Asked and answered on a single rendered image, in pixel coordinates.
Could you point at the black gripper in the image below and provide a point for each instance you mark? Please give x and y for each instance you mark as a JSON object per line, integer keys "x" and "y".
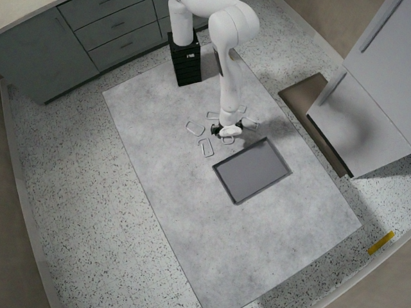
{"x": 216, "y": 129}

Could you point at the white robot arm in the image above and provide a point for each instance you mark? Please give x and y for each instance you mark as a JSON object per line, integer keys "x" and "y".
{"x": 228, "y": 28}

